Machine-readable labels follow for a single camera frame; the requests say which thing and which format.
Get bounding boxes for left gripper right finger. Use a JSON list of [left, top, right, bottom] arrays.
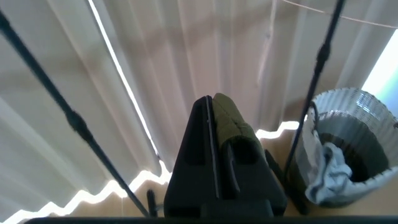
[[217, 139, 289, 218]]

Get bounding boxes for beige curtain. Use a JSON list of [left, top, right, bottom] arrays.
[[0, 0, 398, 218]]

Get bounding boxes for black clothes rack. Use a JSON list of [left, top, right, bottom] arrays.
[[0, 0, 348, 218]]

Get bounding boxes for white laundry basket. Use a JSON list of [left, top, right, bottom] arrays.
[[291, 87, 398, 209]]

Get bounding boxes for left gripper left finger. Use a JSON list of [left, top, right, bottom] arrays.
[[164, 95, 220, 218]]

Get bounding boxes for pale grey shorts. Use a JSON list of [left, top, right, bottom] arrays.
[[303, 124, 354, 205]]

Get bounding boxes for green printed shirt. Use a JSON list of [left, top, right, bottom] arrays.
[[211, 92, 267, 160]]

